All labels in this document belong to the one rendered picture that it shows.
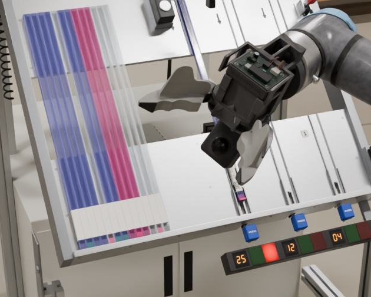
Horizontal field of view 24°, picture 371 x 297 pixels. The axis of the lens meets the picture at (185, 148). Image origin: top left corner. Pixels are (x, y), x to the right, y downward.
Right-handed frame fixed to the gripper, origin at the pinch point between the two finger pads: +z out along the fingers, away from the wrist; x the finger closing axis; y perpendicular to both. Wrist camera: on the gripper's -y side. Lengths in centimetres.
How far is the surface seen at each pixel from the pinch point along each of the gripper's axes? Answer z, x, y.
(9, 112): -62, -69, -85
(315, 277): -94, 13, -96
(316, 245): -63, 12, -58
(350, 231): -71, 15, -56
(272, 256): -55, 7, -60
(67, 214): -29, -27, -60
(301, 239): -62, 9, -58
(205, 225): -46, -6, -57
